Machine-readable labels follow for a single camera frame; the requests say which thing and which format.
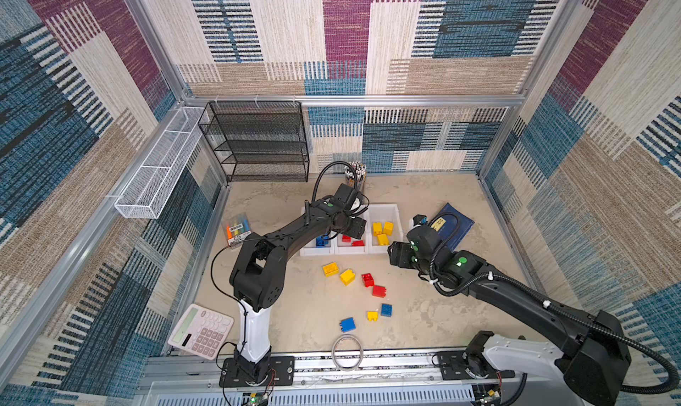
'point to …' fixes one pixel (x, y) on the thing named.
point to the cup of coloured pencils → (359, 174)
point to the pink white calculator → (202, 331)
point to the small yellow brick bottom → (372, 315)
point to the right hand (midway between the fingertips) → (400, 254)
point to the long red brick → (346, 238)
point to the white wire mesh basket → (148, 191)
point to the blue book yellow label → (452, 225)
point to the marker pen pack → (236, 226)
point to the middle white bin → (346, 245)
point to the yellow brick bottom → (388, 228)
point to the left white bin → (310, 249)
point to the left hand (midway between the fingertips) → (357, 224)
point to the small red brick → (358, 243)
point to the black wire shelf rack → (259, 140)
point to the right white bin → (383, 227)
